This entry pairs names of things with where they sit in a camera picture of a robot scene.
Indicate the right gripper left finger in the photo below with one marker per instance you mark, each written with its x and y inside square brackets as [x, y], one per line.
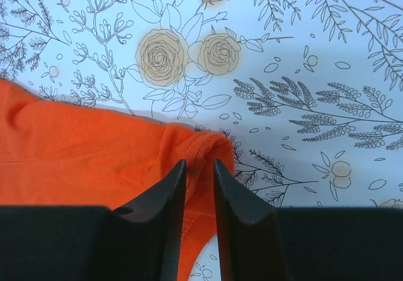
[139, 240]

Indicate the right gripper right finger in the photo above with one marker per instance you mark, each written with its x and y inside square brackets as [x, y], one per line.
[258, 241]

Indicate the orange t-shirt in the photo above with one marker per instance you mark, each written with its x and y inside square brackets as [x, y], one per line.
[53, 153]

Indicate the floral patterned table mat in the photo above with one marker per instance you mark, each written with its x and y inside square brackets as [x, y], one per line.
[309, 92]

